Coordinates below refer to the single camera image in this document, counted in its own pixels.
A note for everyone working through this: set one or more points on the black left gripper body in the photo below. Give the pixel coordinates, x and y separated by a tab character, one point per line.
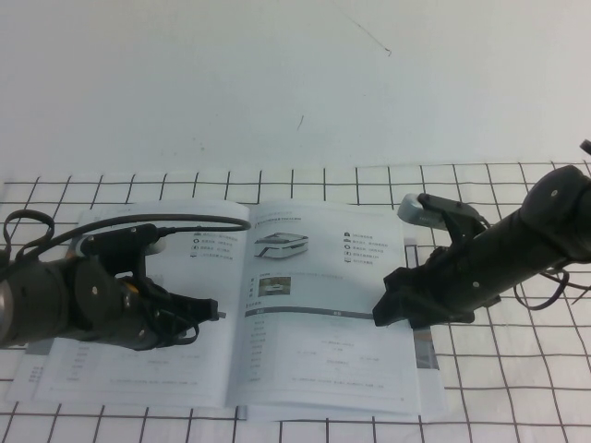
138	318

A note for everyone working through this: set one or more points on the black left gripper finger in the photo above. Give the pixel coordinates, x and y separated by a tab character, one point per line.
198	310
177	334

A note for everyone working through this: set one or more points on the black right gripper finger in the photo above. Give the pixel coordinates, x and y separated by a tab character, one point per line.
394	314
401	282

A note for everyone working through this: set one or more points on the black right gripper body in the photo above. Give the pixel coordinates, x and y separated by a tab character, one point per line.
448	290

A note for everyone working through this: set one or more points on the white product catalogue book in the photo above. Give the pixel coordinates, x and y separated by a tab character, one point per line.
314	350

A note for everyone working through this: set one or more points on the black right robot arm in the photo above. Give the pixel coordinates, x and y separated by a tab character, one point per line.
531	231

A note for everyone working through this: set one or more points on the white black-grid tablecloth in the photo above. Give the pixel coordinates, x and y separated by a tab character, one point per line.
508	369

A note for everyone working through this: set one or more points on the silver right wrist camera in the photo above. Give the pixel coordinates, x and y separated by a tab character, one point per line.
415	212

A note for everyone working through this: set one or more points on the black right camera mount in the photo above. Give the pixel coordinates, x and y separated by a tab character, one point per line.
457	217

